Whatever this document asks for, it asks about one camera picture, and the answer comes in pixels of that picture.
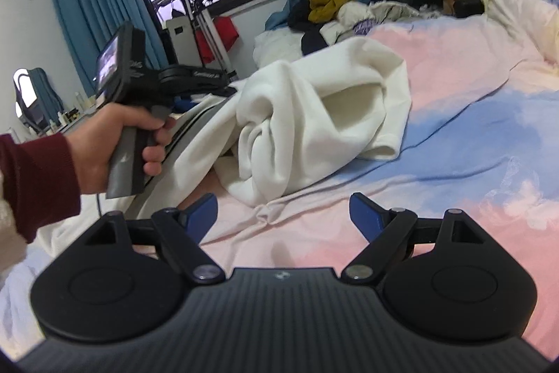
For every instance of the folding metal rack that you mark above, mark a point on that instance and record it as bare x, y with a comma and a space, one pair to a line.
198, 41

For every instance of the pastel pink yellow blue bedsheet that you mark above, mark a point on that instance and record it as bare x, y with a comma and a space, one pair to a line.
482, 135

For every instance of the white desk with items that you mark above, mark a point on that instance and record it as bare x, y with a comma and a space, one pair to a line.
65, 115

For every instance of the white sweatpants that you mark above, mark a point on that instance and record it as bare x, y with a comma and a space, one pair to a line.
291, 125

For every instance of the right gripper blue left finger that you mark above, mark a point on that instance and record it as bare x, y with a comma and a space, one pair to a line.
179, 234

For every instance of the mustard yellow garment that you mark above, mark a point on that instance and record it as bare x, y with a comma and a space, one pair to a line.
324, 11

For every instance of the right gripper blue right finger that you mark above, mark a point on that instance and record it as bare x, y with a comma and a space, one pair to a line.
388, 233

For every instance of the person's left hand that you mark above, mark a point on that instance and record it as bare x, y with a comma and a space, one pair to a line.
92, 144

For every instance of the dark red sleeve forearm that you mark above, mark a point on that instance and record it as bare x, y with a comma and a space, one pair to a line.
40, 183

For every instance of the pile of clothes on bed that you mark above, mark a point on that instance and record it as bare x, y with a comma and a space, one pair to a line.
353, 19

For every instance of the mirror on desk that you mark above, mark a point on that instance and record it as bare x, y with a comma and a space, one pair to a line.
34, 82

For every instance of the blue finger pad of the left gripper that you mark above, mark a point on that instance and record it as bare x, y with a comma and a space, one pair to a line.
182, 106

